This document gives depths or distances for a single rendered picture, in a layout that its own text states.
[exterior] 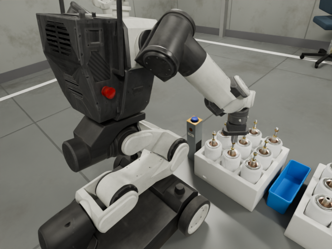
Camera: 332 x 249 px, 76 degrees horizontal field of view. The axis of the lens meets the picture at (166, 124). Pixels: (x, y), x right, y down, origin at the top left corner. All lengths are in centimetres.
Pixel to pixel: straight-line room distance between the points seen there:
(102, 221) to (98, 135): 36
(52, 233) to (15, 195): 79
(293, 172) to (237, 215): 46
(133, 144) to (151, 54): 39
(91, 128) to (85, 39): 31
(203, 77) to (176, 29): 14
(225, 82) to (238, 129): 46
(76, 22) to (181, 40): 24
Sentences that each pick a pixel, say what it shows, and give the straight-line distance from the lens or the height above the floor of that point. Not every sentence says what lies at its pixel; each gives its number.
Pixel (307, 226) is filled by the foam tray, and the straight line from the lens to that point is 116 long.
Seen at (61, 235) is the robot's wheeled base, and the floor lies 34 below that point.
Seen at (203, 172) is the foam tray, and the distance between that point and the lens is 133.
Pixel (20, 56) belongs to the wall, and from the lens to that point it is 360.
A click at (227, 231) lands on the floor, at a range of 122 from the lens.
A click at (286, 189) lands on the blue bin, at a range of 145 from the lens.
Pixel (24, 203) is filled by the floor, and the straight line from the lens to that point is 161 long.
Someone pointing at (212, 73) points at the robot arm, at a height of 84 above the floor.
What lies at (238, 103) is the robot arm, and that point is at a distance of 73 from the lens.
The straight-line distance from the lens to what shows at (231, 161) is 118.
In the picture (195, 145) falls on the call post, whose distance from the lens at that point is 137.
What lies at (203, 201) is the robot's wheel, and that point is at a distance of 106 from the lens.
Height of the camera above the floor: 108
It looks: 36 degrees down
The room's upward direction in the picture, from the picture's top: 5 degrees counter-clockwise
